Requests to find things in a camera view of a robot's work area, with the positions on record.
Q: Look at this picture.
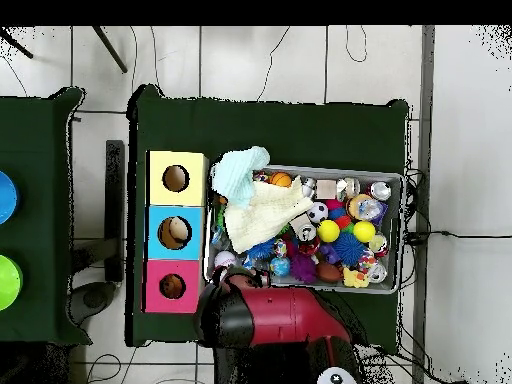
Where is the blue globe ball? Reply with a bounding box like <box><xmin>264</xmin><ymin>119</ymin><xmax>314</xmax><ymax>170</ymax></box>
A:
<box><xmin>269</xmin><ymin>256</ymin><xmax>292</xmax><ymax>278</ymax></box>

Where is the cream yellow cloth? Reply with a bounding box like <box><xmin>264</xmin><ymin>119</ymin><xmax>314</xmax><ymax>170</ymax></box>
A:
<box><xmin>222</xmin><ymin>175</ymin><xmax>314</xmax><ymax>255</ymax></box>

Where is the yellow plush duck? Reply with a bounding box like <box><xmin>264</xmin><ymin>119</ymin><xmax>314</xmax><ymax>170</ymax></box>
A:
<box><xmin>342</xmin><ymin>266</ymin><xmax>370</xmax><ymax>289</ymax></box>

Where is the large yellow ball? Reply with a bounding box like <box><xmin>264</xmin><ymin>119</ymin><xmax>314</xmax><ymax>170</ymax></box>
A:
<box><xmin>317</xmin><ymin>219</ymin><xmax>341</xmax><ymax>244</ymax></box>

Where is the brown plush teddy bear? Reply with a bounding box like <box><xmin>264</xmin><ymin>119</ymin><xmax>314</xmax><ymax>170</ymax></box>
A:
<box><xmin>161</xmin><ymin>274</ymin><xmax>186</xmax><ymax>298</ymax></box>

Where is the dark green side table cloth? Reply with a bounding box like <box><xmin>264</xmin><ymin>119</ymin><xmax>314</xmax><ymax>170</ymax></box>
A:
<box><xmin>0</xmin><ymin>86</ymin><xmax>93</xmax><ymax>345</ymax></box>

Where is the plain wooden block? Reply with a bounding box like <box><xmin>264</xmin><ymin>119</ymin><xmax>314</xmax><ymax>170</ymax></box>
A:
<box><xmin>315</xmin><ymin>178</ymin><xmax>338</xmax><ymax>200</ymax></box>

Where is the orange toy basketball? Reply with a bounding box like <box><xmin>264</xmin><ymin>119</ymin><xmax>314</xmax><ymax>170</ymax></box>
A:
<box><xmin>268</xmin><ymin>171</ymin><xmax>292</xmax><ymax>188</ymax></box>

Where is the blue bowl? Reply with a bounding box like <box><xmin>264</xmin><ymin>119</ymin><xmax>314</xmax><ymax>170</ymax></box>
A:
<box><xmin>0</xmin><ymin>170</ymin><xmax>20</xmax><ymax>225</ymax></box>

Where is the small yellow ball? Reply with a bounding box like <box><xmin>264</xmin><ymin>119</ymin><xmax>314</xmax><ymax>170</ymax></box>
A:
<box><xmin>352</xmin><ymin>220</ymin><xmax>377</xmax><ymax>244</ymax></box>

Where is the mint green cloth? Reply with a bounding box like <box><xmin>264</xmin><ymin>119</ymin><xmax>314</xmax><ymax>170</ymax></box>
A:
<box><xmin>210</xmin><ymin>145</ymin><xmax>271</xmax><ymax>209</ymax></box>

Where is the black white soccer ball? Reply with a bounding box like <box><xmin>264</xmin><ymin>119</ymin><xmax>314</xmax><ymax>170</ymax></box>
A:
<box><xmin>307</xmin><ymin>201</ymin><xmax>330</xmax><ymax>224</ymax></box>

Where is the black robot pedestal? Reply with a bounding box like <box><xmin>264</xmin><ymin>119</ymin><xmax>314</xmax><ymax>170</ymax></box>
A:
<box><xmin>213</xmin><ymin>346</ymin><xmax>313</xmax><ymax>384</ymax></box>

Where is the white baseball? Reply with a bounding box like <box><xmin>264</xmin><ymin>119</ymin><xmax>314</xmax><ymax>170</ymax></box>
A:
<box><xmin>214</xmin><ymin>250</ymin><xmax>238</xmax><ymax>269</ymax></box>

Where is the black tripod leg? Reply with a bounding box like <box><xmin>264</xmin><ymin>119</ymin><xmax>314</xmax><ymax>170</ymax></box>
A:
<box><xmin>92</xmin><ymin>25</ymin><xmax>129</xmax><ymax>74</ymax></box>
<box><xmin>0</xmin><ymin>29</ymin><xmax>34</xmax><ymax>60</ymax></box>

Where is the bright green bowl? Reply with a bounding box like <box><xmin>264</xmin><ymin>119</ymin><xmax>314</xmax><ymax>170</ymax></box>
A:
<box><xmin>0</xmin><ymin>254</ymin><xmax>24</xmax><ymax>312</ymax></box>

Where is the shallow clear mesh bin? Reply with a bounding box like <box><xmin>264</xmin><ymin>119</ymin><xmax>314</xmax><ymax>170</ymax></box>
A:
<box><xmin>202</xmin><ymin>160</ymin><xmax>404</xmax><ymax>295</ymax></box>

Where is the wooden box with three holes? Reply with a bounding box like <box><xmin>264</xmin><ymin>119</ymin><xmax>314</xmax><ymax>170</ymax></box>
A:
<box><xmin>141</xmin><ymin>149</ymin><xmax>210</xmax><ymax>314</ymax></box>

